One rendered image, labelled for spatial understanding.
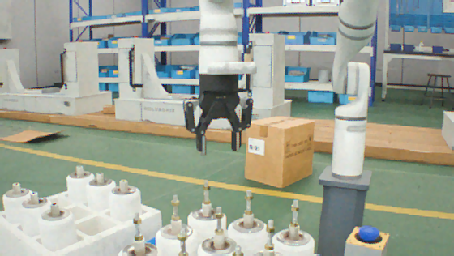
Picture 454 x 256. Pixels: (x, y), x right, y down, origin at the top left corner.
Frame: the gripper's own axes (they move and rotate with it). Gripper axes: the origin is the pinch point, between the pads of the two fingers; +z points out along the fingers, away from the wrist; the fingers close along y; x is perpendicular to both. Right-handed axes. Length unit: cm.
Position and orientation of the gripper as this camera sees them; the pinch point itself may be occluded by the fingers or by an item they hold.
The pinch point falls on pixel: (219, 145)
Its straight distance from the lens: 73.8
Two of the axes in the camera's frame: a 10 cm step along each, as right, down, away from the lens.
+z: 0.0, 9.8, 2.0
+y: -9.2, 0.8, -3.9
